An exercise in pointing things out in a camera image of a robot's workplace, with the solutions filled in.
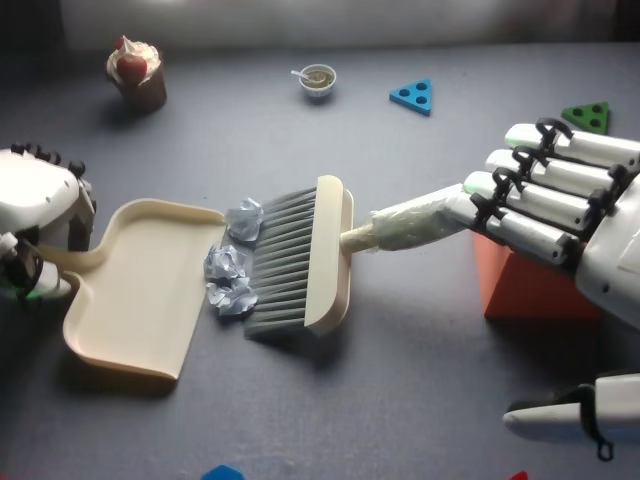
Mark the blue hexagonal block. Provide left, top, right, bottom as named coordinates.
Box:
left=201, top=463, right=246, bottom=480

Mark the toy cupcake with strawberry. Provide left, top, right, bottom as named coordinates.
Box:
left=105, top=34, right=168, bottom=112

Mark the white backdrop sheet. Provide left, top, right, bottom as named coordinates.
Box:
left=59, top=0, right=619, bottom=49

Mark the cream plastic dustpan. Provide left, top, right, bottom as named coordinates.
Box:
left=38, top=198, right=227, bottom=385

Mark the blue triangle block with holes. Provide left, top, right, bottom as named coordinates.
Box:
left=388, top=77, right=435, bottom=119

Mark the crumpled white paper ball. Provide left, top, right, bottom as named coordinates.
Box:
left=203, top=244, right=249, bottom=282
left=206, top=277, right=260, bottom=319
left=223, top=198, right=265, bottom=244

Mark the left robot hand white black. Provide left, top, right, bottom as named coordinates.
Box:
left=0, top=143, right=99, bottom=304

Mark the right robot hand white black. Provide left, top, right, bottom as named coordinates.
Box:
left=462, top=117, right=640, bottom=460

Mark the grey table cloth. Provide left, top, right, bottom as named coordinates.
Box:
left=0, top=42, right=640, bottom=480

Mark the large orange foam cube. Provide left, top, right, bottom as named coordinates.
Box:
left=472, top=232, right=604, bottom=321

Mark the small bowl with spoon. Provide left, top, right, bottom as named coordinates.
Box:
left=290, top=63, right=337, bottom=103

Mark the green triangle block with holes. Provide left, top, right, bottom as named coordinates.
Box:
left=560, top=101, right=612, bottom=135

